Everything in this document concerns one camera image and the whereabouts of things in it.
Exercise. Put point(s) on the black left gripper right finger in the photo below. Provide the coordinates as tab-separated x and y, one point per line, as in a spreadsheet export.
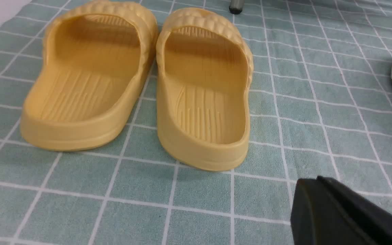
369	219

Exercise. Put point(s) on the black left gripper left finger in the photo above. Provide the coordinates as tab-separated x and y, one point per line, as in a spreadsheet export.
322	217

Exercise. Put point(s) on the green checkered floor mat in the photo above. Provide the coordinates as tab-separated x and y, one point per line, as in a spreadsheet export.
320	104

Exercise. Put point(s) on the yellow slipper right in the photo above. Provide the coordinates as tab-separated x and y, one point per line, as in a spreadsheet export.
205	70

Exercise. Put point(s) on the yellow slipper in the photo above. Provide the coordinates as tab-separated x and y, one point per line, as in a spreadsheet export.
205	70
96	59

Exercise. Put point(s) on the yellow slipper left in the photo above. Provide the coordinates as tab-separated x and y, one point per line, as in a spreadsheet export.
96	59

